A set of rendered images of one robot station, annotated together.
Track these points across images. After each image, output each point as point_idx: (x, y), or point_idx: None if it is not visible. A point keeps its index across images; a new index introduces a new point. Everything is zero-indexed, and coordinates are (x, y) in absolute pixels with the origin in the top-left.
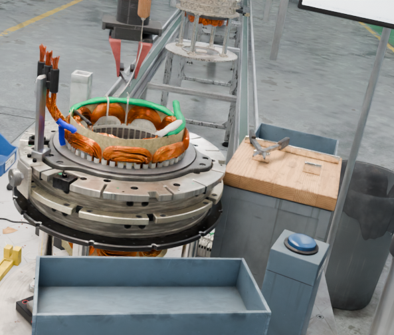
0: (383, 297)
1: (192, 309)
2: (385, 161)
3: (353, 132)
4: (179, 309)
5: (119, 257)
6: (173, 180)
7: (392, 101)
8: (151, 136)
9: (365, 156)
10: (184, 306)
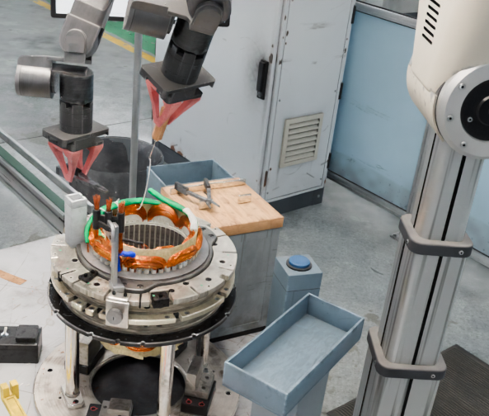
0: (410, 277)
1: (309, 342)
2: (52, 113)
3: None
4: (305, 346)
5: (260, 333)
6: (214, 259)
7: (5, 34)
8: (140, 226)
9: (30, 115)
10: (304, 342)
